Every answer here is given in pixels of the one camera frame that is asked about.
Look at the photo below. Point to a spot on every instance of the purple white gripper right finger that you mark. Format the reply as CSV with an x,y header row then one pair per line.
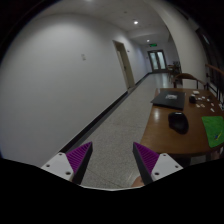
x,y
153,166

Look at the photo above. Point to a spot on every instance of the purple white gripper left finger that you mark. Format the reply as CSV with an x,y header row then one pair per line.
x,y
70,166

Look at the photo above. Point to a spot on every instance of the black computer mouse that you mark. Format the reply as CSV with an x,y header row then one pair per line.
x,y
178,122

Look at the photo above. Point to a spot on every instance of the black mouse pad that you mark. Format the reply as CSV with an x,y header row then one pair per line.
x,y
160,100

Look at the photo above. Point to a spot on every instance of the white paper on pad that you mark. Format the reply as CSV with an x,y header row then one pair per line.
x,y
171,97

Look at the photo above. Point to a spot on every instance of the green cloth mat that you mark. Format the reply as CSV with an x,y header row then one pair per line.
x,y
214,127

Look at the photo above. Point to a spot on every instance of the small black object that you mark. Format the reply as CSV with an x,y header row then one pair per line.
x,y
192,99

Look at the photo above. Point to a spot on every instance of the wooden chair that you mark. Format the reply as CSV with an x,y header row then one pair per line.
x,y
187,76

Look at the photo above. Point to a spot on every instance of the potted plant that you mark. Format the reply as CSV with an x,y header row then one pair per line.
x,y
177,67

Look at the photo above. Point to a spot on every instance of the glass double exit door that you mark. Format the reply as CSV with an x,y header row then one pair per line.
x,y
157,60

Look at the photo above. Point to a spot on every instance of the wooden side door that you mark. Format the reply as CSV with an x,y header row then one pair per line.
x,y
125,64

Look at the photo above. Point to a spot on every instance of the green exit sign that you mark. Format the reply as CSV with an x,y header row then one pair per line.
x,y
153,45

